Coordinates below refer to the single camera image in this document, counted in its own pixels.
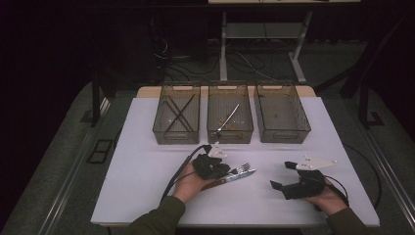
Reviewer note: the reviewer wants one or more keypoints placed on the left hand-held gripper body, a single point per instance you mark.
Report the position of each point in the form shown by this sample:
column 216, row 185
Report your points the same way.
column 208, row 166

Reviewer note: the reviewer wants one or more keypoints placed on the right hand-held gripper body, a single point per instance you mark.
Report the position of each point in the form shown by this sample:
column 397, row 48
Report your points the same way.
column 306, row 187

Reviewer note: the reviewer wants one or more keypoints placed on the smoky clear plastic bin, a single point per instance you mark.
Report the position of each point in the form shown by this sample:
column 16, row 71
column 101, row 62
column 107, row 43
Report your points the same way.
column 177, row 138
column 284, row 137
column 228, row 98

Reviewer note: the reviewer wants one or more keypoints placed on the amber translucent spoon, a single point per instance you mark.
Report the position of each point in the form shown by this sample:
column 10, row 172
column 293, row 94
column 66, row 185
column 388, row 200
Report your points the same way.
column 233, row 125

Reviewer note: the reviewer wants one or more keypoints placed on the metal spoon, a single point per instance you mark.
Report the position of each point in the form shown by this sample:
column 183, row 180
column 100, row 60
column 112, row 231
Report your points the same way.
column 228, row 119

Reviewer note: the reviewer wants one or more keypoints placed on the brown wooden chopstick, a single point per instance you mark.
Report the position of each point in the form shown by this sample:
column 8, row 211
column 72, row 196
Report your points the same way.
column 176, row 115
column 182, row 111
column 182, row 114

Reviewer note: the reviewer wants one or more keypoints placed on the person's right hand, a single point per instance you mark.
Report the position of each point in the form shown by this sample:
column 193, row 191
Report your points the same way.
column 329, row 202

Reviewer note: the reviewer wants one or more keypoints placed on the person's left hand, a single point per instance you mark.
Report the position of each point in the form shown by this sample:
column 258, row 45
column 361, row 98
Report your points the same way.
column 189, row 186

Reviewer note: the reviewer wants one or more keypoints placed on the white table cover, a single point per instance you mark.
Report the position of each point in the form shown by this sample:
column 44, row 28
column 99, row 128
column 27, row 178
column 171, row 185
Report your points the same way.
column 261, row 209

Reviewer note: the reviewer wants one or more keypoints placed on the black stand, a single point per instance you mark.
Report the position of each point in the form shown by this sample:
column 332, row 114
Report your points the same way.
column 95, row 104
column 364, row 107

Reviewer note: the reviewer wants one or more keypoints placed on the black floor outlet frame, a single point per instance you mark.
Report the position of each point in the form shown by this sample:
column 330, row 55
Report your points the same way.
column 98, row 158

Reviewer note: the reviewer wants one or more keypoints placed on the white metal desk frame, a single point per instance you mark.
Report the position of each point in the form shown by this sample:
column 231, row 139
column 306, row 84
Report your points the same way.
column 261, row 31

